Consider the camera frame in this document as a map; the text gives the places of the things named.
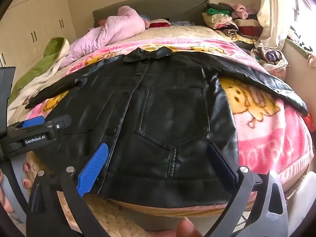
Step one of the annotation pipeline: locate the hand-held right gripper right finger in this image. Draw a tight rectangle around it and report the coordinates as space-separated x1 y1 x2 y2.
205 143 290 237

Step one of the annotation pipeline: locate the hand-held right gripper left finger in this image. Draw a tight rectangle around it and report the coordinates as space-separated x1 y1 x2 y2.
26 143 109 237

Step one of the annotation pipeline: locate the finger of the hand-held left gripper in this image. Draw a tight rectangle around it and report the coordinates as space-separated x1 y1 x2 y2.
44 115 72 134
15 116 46 130

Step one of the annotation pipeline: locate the black leather jacket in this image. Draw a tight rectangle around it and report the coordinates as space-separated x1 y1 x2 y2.
25 46 309 209

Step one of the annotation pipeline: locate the plastic bag of clothes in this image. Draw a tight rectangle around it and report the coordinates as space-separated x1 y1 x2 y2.
249 47 289 71

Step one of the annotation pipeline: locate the pile of folded clothes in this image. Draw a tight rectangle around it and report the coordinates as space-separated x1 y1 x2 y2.
201 2 264 47

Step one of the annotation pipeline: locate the person's left hand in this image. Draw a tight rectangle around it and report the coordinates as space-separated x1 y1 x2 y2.
0 163 34 214

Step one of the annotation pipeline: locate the person's right hand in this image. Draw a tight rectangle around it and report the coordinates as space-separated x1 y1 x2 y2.
176 217 203 237

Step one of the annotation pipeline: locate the beige fluffy blanket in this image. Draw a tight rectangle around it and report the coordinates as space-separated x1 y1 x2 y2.
7 25 300 237

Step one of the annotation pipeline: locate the green and white blanket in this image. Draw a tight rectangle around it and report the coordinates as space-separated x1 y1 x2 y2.
7 37 71 106

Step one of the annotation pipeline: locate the pink bear printed blanket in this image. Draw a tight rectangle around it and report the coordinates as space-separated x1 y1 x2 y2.
26 38 314 193

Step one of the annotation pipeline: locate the white plastic object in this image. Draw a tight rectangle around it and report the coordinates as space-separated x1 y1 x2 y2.
286 173 316 228

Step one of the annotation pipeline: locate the cream wardrobe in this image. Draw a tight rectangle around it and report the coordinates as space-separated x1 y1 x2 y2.
0 0 77 67

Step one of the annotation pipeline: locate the red cloth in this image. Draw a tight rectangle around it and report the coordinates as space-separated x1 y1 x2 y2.
150 21 171 29

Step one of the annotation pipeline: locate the colourful patterned cloth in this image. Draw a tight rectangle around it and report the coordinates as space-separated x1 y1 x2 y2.
288 26 316 68

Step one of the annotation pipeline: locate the grey-green bed headboard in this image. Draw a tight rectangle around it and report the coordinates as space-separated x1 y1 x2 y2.
92 0 210 29

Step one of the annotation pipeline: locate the cream curtain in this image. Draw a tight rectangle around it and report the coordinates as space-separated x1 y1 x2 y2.
254 0 300 50

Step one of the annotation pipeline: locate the window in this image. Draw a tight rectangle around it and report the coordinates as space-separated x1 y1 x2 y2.
291 0 316 35

